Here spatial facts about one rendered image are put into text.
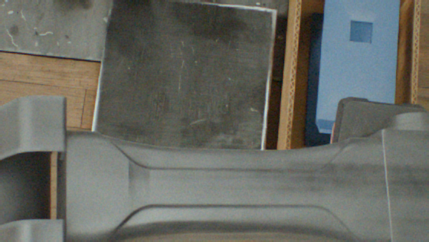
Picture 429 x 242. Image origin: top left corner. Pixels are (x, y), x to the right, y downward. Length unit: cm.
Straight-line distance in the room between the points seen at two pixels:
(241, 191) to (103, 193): 7
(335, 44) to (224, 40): 12
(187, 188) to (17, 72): 46
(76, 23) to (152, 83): 11
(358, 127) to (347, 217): 20
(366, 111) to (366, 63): 14
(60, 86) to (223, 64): 17
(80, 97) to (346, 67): 27
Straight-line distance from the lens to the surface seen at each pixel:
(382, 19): 82
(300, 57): 88
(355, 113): 66
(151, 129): 83
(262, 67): 86
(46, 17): 90
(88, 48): 88
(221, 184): 46
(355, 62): 80
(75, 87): 87
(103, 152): 45
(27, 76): 88
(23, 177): 50
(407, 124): 52
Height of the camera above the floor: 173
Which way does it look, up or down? 75 degrees down
